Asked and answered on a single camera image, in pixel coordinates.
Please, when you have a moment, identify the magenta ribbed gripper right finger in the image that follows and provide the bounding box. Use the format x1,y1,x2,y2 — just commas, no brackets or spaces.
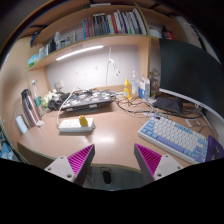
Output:
134,144,182,184

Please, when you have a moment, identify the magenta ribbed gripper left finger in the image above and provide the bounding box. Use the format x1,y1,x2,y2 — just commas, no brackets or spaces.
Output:
45,144,95,186

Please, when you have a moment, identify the yellow charger plug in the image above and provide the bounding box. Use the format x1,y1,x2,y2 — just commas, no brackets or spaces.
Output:
79,115,88,126

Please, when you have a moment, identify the white and blue keyboard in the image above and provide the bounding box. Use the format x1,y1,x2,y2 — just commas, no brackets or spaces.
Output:
138,115,208,164

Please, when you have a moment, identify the white power strip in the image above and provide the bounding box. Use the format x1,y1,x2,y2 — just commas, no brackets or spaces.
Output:
59,118,94,133

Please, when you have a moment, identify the purple stand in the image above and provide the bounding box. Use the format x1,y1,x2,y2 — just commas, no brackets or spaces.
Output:
205,136,224,162

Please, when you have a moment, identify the black pouch under monitor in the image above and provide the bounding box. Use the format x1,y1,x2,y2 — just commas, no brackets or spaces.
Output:
153,97,183,112

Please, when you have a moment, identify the leaning books stack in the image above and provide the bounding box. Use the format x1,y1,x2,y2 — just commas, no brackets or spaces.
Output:
21,89,41,127

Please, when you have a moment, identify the sticker-covered black laptop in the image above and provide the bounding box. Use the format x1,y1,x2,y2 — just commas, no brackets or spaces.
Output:
62,89,111,111

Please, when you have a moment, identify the white small box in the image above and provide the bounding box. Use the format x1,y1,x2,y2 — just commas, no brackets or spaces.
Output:
16,115,28,134

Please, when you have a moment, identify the clear plastic water bottle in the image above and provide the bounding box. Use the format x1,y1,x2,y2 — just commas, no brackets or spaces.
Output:
31,80,45,117

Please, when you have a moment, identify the white and blue carton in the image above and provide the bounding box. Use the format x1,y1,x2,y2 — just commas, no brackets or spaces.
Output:
138,77,150,100

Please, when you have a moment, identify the yellow glue bottle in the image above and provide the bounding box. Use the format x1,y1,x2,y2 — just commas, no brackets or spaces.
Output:
123,80,132,100

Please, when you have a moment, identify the clear sanitizer bottle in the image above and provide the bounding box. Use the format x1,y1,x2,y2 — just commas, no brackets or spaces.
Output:
131,70,138,97

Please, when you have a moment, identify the black computer monitor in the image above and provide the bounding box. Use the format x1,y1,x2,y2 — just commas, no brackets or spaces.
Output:
159,39,224,122

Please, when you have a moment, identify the LED light bar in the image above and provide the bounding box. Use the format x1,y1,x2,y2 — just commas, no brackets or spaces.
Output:
56,45,104,61

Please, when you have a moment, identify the white bottle on shelf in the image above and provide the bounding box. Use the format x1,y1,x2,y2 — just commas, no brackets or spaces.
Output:
54,32,61,50

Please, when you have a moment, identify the row of books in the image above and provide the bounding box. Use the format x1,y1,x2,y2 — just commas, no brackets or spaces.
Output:
82,8,147,39

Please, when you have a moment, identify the white charger cable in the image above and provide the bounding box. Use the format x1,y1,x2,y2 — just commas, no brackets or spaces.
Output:
56,86,82,126

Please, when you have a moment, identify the white hanging cable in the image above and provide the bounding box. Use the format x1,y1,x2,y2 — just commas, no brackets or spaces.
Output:
105,45,121,87

